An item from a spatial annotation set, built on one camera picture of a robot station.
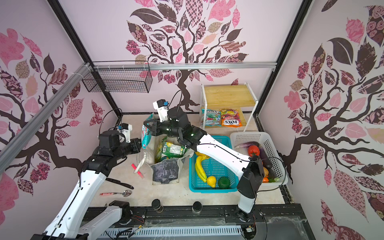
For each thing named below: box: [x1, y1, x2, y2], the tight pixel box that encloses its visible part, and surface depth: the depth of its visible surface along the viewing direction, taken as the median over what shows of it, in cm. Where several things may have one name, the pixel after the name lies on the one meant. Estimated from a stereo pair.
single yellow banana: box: [195, 151, 210, 183], surface depth 87 cm
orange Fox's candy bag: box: [220, 108, 243, 128], surface depth 94 cm
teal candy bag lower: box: [201, 108, 222, 127], surface depth 93 cm
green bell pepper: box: [218, 176, 231, 189], surface depth 82 cm
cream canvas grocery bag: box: [134, 135, 195, 185], surface depth 76 cm
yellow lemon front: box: [206, 176, 217, 188], surface depth 83 cm
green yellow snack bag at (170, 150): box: [161, 142, 186, 159], surface depth 85 cm
